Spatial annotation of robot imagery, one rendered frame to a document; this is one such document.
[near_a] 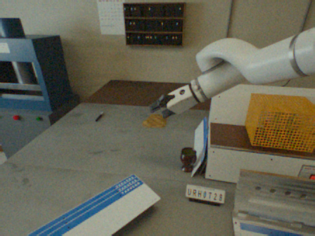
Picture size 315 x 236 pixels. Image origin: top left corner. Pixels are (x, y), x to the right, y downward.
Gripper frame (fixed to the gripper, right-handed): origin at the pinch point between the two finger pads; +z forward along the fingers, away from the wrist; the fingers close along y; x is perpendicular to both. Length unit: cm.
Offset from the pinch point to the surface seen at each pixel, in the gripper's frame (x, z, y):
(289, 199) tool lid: -41, -27, 27
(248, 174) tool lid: -30.0, -18.6, 17.4
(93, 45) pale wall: 154, 89, 75
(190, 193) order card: -30.5, 7.0, 22.7
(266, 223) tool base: -48, -16, 28
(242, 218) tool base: -44, -9, 25
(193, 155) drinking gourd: -14.5, 3.0, 30.1
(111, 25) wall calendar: 157, 57, 72
